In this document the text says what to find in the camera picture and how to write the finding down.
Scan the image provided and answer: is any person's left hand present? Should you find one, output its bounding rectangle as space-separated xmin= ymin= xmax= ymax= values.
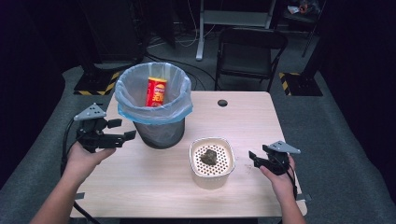
xmin=63 ymin=141 xmax=117 ymax=185

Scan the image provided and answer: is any red snack can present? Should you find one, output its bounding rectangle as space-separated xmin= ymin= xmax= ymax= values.
xmin=145 ymin=77 xmax=168 ymax=108

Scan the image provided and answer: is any black floor cable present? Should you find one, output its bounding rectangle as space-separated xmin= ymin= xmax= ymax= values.
xmin=144 ymin=53 xmax=219 ymax=91

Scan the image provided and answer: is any white metal desk frame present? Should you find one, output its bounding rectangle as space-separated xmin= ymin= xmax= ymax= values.
xmin=195 ymin=0 xmax=276 ymax=62

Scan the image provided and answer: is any black yellow striped base plate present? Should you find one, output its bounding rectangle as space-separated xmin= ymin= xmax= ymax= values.
xmin=73 ymin=70 xmax=121 ymax=96
xmin=278 ymin=71 xmax=324 ymax=97

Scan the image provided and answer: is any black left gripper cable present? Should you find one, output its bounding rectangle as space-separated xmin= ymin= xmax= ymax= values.
xmin=60 ymin=119 xmax=101 ymax=224

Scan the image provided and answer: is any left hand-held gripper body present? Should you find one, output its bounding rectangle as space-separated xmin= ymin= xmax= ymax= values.
xmin=73 ymin=103 xmax=108 ymax=154

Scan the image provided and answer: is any black folding chair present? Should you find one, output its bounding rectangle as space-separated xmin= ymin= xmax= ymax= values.
xmin=214 ymin=26 xmax=290 ymax=93

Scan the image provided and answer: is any dark wet lump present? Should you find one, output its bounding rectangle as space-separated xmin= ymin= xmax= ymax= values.
xmin=200 ymin=148 xmax=219 ymax=166

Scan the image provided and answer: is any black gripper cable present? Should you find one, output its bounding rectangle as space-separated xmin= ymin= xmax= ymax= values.
xmin=287 ymin=163 xmax=299 ymax=200
xmin=60 ymin=119 xmax=101 ymax=224

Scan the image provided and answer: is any white strainer bowl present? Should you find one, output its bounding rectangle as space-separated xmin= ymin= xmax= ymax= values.
xmin=189 ymin=136 xmax=236 ymax=190

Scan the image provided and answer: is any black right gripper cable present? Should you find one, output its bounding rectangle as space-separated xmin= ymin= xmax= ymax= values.
xmin=287 ymin=163 xmax=299 ymax=200

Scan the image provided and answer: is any white floor cable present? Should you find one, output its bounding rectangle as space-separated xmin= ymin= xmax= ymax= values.
xmin=174 ymin=0 xmax=217 ymax=49

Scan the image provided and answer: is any black mesh trash bin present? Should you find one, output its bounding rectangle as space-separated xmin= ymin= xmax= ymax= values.
xmin=133 ymin=117 xmax=186 ymax=150

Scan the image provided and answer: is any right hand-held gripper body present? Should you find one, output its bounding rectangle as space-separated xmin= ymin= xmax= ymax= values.
xmin=262 ymin=140 xmax=302 ymax=176

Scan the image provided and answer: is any translucent blue trash bag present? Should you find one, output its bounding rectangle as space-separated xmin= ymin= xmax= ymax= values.
xmin=114 ymin=62 xmax=194 ymax=126

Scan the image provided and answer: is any person's right hand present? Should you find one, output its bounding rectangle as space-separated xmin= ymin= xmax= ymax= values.
xmin=259 ymin=154 xmax=297 ymax=203

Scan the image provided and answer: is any black equipment cabinet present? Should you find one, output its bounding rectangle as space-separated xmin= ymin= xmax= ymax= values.
xmin=77 ymin=0 xmax=148 ymax=65

